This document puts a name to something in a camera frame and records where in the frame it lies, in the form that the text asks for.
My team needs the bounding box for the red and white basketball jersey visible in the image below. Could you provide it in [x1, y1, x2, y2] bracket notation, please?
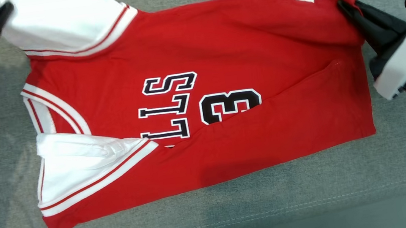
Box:
[0, 0, 385, 228]

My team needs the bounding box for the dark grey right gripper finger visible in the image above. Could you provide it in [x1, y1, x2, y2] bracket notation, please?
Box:
[354, 0, 406, 48]
[336, 0, 398, 61]

